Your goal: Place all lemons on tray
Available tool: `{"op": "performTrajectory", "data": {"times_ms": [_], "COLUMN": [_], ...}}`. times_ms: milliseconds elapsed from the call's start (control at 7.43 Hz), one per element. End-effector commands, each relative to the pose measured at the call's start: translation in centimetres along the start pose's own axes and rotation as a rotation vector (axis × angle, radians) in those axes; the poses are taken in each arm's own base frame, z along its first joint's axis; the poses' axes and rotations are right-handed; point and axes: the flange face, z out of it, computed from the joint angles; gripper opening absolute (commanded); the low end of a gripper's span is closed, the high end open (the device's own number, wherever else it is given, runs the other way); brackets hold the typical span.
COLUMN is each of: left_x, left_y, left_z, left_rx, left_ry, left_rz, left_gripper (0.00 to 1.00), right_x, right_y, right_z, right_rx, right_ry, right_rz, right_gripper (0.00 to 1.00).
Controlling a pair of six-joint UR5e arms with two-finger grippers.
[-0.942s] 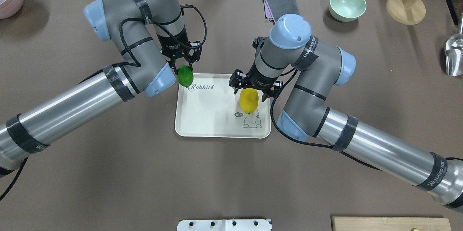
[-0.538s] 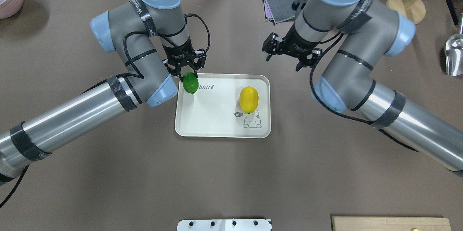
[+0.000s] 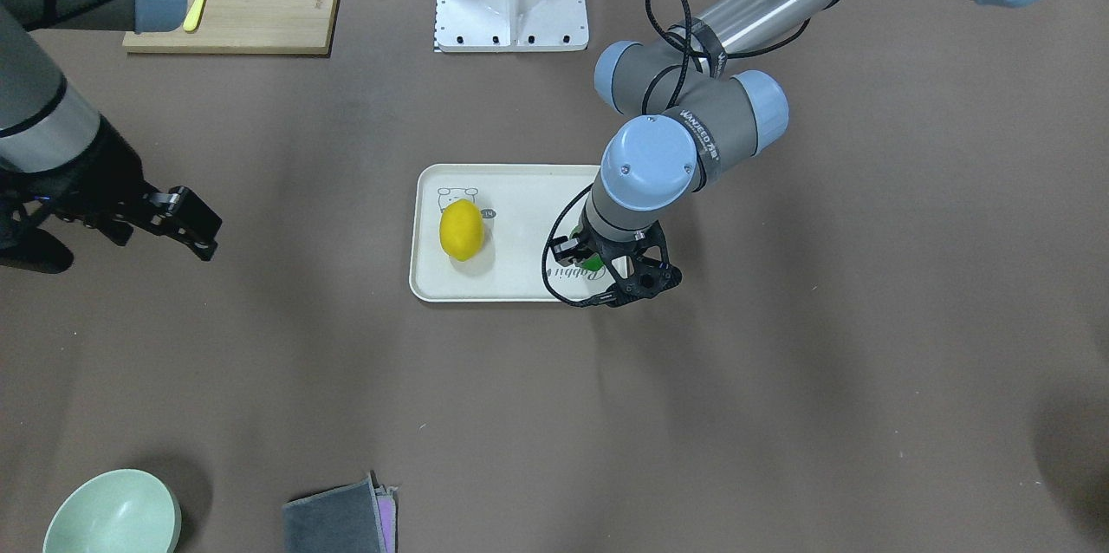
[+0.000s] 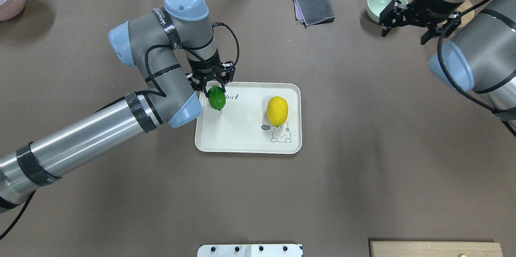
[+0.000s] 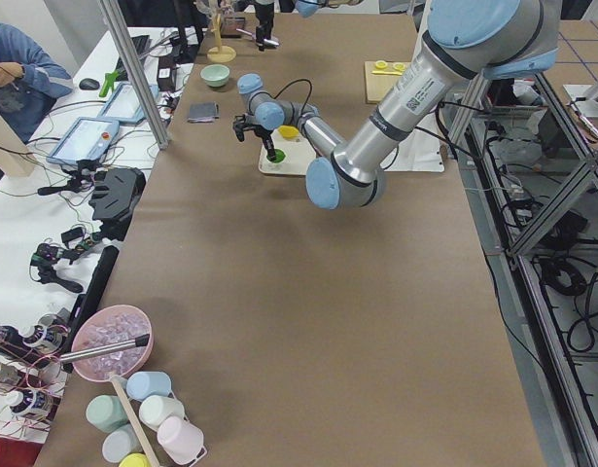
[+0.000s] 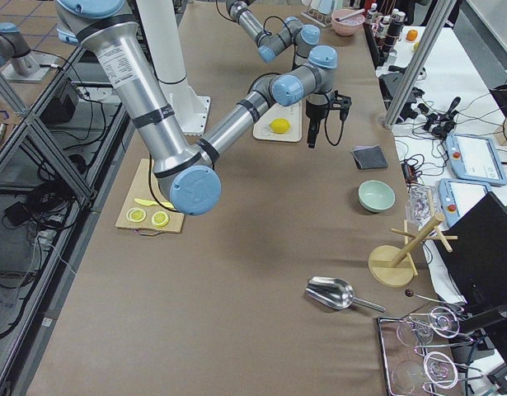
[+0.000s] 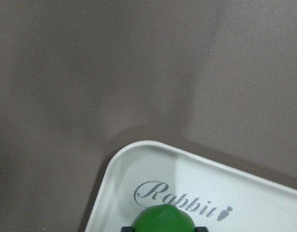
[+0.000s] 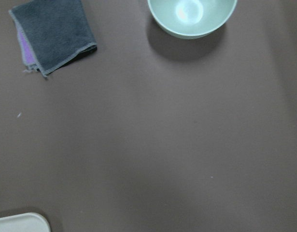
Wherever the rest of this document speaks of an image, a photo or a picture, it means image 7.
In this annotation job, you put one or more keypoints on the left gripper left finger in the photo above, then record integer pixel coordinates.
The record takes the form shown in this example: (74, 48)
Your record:
(127, 229)

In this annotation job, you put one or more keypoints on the white rabbit tray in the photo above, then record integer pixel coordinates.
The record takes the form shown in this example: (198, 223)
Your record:
(221, 198)

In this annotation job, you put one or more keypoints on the green lime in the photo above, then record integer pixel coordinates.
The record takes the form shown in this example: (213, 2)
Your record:
(163, 218)

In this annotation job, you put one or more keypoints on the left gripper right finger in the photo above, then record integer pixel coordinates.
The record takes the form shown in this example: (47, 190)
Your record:
(201, 229)

